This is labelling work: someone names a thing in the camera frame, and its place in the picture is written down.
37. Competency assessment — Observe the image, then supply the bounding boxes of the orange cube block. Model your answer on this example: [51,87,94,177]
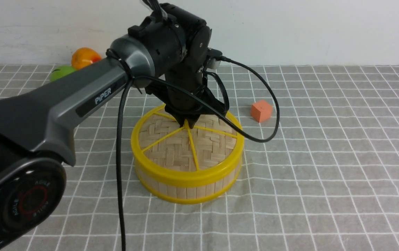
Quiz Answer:
[250,99,273,123]

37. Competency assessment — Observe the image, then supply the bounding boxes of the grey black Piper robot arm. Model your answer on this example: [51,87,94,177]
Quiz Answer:
[0,0,228,249]

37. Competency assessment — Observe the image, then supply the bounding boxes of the green toy apple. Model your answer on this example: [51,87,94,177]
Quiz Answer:
[50,65,77,82]

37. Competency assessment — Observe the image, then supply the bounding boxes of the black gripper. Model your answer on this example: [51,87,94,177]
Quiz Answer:
[145,62,228,129]

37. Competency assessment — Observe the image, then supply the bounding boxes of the orange yellow toy pear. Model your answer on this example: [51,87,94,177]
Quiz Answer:
[71,47,102,70]

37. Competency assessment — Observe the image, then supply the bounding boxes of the grey checked tablecloth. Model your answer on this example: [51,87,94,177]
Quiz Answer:
[0,65,399,251]

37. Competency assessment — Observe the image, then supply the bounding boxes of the yellow woven bamboo steamer lid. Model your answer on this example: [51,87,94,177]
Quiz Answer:
[130,105,244,173]

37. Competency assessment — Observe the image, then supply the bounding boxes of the black cable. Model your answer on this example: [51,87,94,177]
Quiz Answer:
[116,56,280,251]

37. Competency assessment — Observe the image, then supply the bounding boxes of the bamboo steamer basket yellow rims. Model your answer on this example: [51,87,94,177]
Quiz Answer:
[135,155,243,204]

